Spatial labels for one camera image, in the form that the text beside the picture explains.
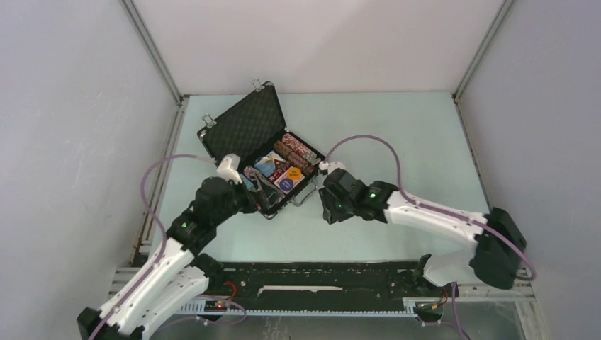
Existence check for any blue small blind button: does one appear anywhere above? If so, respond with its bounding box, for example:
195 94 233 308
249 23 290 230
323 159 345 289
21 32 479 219
277 177 295 193

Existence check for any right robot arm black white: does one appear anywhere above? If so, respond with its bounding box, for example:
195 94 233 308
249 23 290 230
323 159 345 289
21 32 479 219
319 169 527 296

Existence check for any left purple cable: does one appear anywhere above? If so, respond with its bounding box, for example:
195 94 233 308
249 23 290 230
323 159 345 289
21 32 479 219
86 154 222 340

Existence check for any brown chip stack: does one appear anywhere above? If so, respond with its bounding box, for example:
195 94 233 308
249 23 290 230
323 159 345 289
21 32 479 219
274 141 315 176

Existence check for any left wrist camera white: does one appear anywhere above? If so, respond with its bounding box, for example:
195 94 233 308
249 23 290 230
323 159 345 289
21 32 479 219
217 154 243 184

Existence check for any red white chip stack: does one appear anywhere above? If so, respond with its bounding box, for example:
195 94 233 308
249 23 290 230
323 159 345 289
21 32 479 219
281 133 321 165

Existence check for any orange big blind button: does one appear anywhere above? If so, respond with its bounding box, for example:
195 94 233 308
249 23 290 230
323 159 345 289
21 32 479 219
286 167 303 181

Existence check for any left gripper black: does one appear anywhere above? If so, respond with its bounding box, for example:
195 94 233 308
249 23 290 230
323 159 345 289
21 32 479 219
213 171 283 225

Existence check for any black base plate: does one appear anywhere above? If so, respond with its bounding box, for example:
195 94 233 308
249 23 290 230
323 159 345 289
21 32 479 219
207 261 451 310

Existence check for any red playing card deck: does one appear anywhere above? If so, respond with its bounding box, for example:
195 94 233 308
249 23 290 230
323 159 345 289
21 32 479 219
274 166 305 194

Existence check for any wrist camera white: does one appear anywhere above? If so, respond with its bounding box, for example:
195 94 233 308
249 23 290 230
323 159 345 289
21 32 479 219
318 161 346 176
217 154 243 184

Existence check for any blue playing card deck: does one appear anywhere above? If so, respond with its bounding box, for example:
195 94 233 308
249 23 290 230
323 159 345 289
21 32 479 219
254 151 282 177

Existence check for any red dice row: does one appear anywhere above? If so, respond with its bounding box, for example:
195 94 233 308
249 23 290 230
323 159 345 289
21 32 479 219
269 162 291 182

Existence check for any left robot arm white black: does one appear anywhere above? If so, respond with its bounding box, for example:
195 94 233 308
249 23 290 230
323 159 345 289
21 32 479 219
77 175 279 339

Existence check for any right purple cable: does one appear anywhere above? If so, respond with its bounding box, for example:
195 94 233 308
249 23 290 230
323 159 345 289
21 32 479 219
324 135 537 340

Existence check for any purple cable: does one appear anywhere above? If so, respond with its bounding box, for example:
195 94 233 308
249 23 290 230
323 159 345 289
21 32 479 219
324 135 537 340
86 154 222 340

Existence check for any black aluminium poker case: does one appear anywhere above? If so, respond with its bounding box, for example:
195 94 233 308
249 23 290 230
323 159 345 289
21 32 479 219
197 81 325 220

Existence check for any right aluminium frame rail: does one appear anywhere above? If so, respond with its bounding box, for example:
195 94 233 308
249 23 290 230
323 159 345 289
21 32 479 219
450 268 537 301

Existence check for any white cable duct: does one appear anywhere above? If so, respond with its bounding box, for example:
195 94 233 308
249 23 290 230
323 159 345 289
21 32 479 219
174 300 417 317

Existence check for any all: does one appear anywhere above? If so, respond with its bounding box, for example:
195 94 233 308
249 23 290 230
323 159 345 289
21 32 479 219
273 159 288 170

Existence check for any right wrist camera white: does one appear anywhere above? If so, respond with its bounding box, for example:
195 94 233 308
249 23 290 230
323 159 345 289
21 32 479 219
318 161 346 176

